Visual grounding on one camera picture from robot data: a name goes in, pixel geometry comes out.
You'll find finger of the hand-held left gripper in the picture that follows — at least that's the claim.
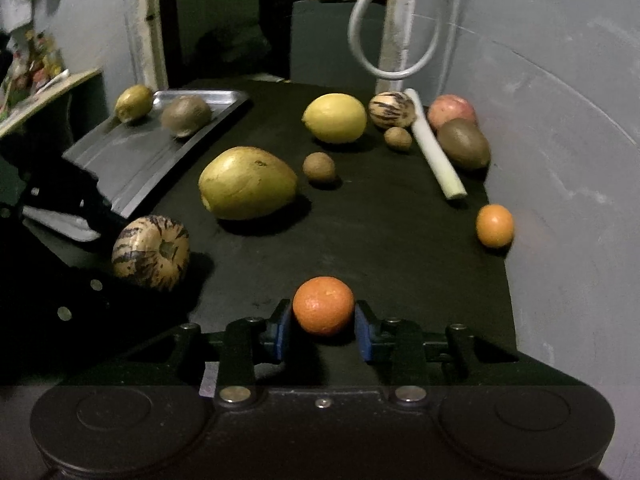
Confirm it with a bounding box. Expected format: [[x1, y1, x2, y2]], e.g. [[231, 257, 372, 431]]
[[0, 260, 201, 376], [0, 157, 127, 241]]

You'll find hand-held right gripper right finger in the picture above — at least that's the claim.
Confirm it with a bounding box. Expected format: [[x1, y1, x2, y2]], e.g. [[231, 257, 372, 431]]
[[354, 300, 522, 407]]

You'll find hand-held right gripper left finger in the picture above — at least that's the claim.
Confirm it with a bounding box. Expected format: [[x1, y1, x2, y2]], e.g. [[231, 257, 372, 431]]
[[117, 299, 293, 408]]

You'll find large orange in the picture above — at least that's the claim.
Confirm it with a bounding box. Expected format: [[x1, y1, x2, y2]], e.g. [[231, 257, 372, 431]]
[[292, 276, 356, 337]]

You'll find metal tray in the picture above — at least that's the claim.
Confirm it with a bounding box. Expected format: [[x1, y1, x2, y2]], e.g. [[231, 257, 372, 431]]
[[22, 89, 251, 242]]

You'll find small round brown fruit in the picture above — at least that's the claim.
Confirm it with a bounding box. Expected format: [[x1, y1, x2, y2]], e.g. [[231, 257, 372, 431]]
[[384, 127, 414, 152]]

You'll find small striped pepino melon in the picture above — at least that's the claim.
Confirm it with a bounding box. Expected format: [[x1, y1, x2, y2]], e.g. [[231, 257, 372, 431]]
[[368, 91, 417, 129]]

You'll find large striped pepino melon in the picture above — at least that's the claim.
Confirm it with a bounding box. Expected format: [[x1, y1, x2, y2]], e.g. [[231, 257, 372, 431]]
[[111, 215, 191, 292]]

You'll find wooden side shelf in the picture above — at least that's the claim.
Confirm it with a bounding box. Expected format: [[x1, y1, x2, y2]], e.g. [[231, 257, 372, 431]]
[[0, 67, 103, 137]]

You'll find yellow-green round fruit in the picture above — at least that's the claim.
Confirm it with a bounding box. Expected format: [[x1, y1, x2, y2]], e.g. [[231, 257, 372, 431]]
[[114, 84, 155, 123]]

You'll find brown kiwi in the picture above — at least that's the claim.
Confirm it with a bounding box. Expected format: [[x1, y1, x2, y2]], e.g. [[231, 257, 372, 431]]
[[160, 95, 213, 138], [436, 118, 492, 170]]

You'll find pile of colourful items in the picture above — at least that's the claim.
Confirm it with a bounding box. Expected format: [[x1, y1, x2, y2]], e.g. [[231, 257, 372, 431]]
[[0, 0, 68, 116]]

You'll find yellow-green mango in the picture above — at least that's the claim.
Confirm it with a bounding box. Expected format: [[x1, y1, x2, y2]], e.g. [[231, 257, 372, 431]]
[[198, 146, 299, 221]]

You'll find small orange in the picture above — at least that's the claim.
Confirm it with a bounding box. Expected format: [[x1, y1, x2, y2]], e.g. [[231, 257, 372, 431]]
[[475, 203, 515, 249]]

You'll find white leek stalk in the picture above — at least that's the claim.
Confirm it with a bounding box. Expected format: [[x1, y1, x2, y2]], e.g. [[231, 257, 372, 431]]
[[403, 88, 468, 200]]

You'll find yellow lemon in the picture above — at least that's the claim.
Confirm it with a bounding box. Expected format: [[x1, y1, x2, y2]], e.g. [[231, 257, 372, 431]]
[[301, 93, 368, 145]]

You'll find red apple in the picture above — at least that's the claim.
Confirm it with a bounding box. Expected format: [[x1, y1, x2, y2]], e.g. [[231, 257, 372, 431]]
[[426, 94, 478, 132]]

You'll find dark cabinet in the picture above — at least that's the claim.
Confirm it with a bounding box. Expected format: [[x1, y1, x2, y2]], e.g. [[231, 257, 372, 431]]
[[291, 0, 387, 84]]

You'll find white door frame post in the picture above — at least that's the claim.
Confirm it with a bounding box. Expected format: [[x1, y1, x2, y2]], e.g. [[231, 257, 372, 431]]
[[123, 0, 169, 92], [376, 0, 442, 92]]

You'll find grey cable loop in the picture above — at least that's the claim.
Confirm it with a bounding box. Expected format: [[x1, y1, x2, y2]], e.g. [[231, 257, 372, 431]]
[[348, 0, 468, 81]]

